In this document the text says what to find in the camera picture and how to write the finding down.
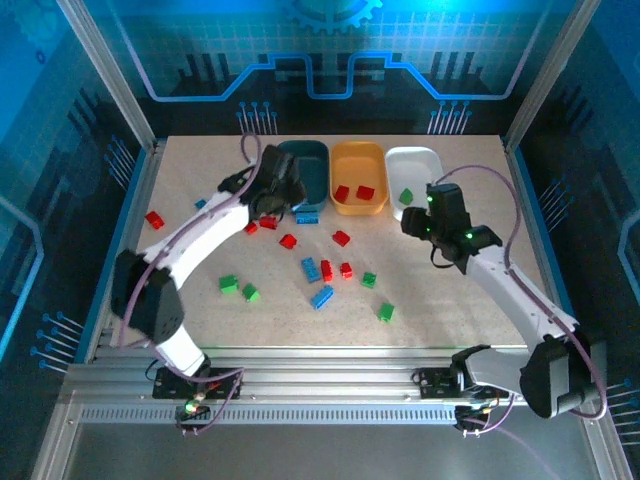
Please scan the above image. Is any teal plastic container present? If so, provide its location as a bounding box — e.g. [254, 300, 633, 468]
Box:
[276, 139, 331, 215]

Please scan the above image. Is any white plastic container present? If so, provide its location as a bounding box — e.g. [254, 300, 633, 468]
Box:
[384, 146, 445, 222]

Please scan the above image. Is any yellow plastic container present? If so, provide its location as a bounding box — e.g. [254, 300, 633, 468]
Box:
[329, 141, 390, 217]

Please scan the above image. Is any right base connector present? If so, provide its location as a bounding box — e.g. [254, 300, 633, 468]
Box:
[454, 402, 496, 431]

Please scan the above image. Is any base connector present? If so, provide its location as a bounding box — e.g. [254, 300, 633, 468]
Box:
[454, 402, 496, 431]
[175, 402, 211, 426]

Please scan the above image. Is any left base connector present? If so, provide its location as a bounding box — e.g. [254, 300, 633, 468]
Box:
[175, 402, 211, 426]

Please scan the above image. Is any grey front panel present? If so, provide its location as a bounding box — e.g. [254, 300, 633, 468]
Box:
[64, 422, 591, 480]

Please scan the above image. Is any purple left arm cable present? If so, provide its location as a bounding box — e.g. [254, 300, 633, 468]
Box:
[113, 132, 266, 436]

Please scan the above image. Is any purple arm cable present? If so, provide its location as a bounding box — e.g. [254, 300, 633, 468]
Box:
[113, 132, 266, 436]
[432, 165, 610, 436]

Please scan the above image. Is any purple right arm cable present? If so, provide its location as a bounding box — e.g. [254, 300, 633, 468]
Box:
[432, 165, 610, 436]

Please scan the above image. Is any table side rail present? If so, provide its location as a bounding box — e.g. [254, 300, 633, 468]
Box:
[502, 137, 591, 364]
[82, 139, 169, 364]

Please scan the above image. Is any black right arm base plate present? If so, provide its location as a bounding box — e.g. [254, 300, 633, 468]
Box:
[412, 367, 511, 401]

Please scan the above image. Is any aluminium frame post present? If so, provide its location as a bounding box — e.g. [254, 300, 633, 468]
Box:
[504, 0, 604, 146]
[54, 0, 159, 151]

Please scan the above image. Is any aluminium mounting rail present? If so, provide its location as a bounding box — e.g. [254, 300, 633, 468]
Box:
[64, 349, 601, 406]

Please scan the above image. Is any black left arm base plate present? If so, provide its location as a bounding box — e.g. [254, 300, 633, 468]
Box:
[152, 367, 245, 400]

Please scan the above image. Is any slotted grey cable duct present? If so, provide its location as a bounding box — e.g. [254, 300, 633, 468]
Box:
[79, 405, 459, 424]

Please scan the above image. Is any purple floor cable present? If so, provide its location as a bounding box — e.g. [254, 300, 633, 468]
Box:
[464, 418, 559, 480]

